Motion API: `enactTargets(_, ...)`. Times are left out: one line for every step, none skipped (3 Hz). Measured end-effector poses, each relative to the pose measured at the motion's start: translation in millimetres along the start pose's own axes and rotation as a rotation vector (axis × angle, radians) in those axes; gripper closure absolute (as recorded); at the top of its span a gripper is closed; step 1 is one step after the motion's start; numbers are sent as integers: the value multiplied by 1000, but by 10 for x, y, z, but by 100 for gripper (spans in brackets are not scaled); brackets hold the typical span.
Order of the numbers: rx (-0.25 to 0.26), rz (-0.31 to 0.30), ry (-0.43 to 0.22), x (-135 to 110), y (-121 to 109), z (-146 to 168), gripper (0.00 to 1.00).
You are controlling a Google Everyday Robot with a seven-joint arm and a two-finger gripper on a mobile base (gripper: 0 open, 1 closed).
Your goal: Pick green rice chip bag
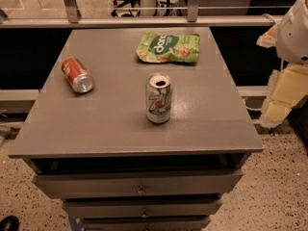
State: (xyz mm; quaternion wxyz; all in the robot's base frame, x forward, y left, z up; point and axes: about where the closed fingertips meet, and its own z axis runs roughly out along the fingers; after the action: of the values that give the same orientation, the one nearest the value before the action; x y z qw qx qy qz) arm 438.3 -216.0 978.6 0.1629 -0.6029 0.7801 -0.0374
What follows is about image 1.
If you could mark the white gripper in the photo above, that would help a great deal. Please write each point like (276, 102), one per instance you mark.
(295, 38)

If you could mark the black office chair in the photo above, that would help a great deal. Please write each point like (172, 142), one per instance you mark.
(126, 0)

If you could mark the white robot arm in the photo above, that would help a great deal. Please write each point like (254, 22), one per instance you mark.
(290, 35)

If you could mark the orange soda can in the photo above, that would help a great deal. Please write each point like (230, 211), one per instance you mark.
(77, 75)

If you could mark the white green soda can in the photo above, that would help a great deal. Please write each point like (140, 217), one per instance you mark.
(158, 91)

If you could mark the metal railing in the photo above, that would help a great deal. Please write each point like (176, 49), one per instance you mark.
(101, 14)

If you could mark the top grey drawer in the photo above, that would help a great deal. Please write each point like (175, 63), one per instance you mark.
(127, 184)

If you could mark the middle grey drawer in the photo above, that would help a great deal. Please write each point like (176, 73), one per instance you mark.
(143, 208)

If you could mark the bottom grey drawer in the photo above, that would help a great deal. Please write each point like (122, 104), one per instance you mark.
(195, 223)

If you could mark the grey drawer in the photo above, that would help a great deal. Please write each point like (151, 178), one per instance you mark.
(143, 208)
(195, 223)
(127, 184)

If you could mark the grey drawer cabinet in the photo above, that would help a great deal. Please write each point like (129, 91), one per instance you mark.
(107, 130)

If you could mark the black shoe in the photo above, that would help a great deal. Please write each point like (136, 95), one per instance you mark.
(10, 223)

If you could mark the green rice chip bag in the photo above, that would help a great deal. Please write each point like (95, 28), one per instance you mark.
(158, 49)

